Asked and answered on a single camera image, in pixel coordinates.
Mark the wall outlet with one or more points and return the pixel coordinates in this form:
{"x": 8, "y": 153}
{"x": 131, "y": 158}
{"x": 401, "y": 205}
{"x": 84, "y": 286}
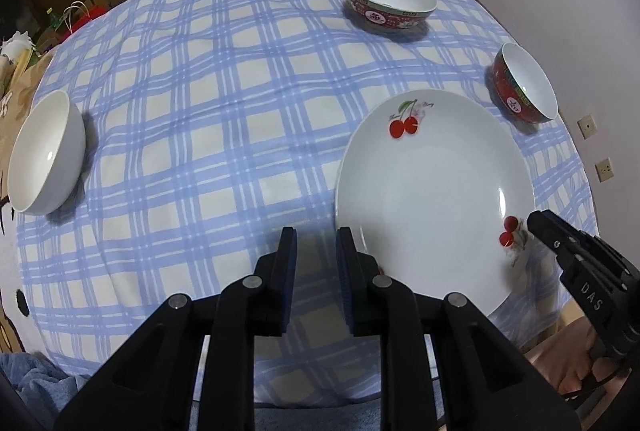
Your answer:
{"x": 587, "y": 126}
{"x": 604, "y": 170}

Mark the blue plaid tablecloth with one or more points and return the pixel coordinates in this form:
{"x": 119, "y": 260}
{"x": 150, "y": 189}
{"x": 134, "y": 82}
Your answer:
{"x": 210, "y": 111}

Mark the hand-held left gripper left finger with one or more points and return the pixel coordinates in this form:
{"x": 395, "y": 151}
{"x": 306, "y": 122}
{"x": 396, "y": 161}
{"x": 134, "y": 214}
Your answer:
{"x": 286, "y": 291}

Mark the plain white bowl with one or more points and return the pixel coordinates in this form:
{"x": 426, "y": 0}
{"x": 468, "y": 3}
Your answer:
{"x": 45, "y": 151}

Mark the white ruffled fabric item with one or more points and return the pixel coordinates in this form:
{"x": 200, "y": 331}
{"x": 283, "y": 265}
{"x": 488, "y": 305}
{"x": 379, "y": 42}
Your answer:
{"x": 17, "y": 43}

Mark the pink bed sheet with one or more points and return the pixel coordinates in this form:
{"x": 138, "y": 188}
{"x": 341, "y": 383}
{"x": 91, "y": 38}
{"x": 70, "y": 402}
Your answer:
{"x": 555, "y": 351}

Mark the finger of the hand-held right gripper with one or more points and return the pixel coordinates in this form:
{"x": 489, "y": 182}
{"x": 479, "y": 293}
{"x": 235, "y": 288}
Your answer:
{"x": 550, "y": 231}

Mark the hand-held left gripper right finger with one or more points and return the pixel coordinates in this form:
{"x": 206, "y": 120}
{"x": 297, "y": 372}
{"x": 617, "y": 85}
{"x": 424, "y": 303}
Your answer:
{"x": 345, "y": 291}

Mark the green bottle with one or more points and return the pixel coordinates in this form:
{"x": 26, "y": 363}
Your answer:
{"x": 52, "y": 16}

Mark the white cherry-print plate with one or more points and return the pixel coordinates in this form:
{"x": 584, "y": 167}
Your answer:
{"x": 435, "y": 191}

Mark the red paper bag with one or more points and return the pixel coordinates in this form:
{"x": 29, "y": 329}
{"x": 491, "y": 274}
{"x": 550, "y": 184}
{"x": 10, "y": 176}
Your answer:
{"x": 90, "y": 13}

